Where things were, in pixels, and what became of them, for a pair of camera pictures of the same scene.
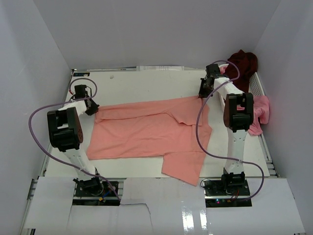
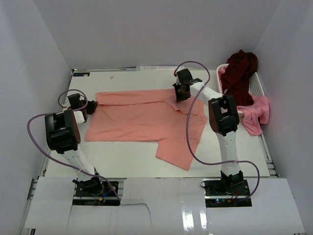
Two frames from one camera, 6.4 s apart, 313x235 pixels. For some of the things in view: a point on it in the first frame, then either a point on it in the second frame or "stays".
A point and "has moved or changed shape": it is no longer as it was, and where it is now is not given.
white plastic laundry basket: x=256 y=88 stays
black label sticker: x=77 y=74 stays
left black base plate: x=96 y=193 stays
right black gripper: x=203 y=94 → x=179 y=98
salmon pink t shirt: x=175 y=129 has moved or changed shape
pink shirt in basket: x=261 y=111 stays
